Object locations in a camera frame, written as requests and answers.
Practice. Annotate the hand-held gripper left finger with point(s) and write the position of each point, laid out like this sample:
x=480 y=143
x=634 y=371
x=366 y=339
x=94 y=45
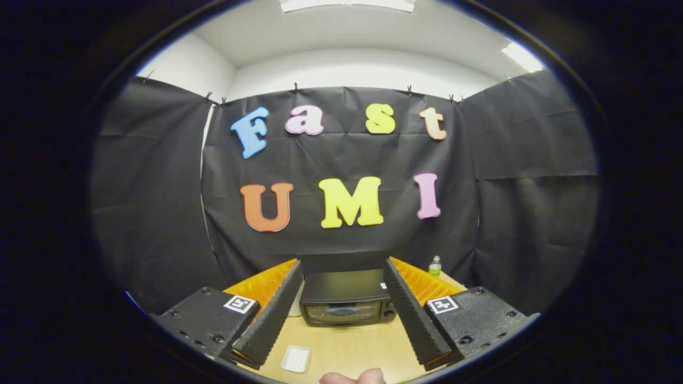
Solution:
x=272 y=320

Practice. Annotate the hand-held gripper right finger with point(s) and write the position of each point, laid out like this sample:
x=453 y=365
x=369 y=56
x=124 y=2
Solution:
x=413 y=320

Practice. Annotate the black toaster oven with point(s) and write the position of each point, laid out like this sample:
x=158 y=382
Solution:
x=341 y=288

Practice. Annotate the white pop-up toaster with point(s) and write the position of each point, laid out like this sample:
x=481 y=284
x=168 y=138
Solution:
x=296 y=308

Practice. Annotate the white rectangular tray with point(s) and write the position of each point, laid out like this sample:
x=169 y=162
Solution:
x=295 y=359

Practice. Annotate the green drink bottle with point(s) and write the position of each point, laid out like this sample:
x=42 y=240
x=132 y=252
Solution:
x=435 y=268

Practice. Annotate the small ceiling light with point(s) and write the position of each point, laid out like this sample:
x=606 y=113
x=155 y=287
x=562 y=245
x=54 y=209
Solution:
x=523 y=57

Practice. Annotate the long ceiling light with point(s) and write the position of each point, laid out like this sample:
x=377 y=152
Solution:
x=347 y=4

